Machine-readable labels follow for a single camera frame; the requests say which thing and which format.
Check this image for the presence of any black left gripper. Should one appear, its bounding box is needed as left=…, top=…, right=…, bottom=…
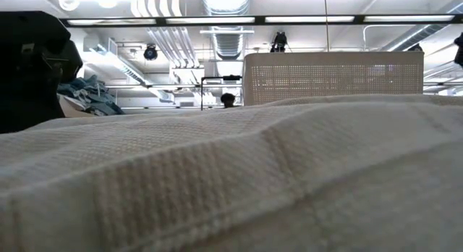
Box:
left=0, top=11, right=84, bottom=134

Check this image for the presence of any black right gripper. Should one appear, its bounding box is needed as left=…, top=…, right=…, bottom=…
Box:
left=454, top=32, right=463, bottom=67

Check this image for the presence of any white terry towel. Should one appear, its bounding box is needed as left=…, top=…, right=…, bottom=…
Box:
left=0, top=93, right=463, bottom=252

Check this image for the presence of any wooden workbench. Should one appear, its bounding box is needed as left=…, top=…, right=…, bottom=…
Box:
left=57, top=94, right=97, bottom=119

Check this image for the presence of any blue grey fabric cover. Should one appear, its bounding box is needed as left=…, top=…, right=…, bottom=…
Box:
left=56, top=75, right=126, bottom=117

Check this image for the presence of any black ceiling spotlight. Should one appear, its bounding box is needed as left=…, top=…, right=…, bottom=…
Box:
left=143, top=43, right=159, bottom=62

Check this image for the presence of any white perforated plastic basket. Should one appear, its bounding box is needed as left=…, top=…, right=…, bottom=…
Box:
left=242, top=51, right=425, bottom=107

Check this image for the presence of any person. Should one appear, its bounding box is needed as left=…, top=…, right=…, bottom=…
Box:
left=219, top=92, right=237, bottom=109

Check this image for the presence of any thin grey hanging cable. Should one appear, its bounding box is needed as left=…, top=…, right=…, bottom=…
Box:
left=323, top=0, right=329, bottom=52

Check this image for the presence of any black overhead camera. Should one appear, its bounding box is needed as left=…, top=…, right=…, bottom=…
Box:
left=269, top=30, right=289, bottom=53

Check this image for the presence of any silver ventilation duct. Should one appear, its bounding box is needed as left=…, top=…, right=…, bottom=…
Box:
left=200, top=0, right=254, bottom=59

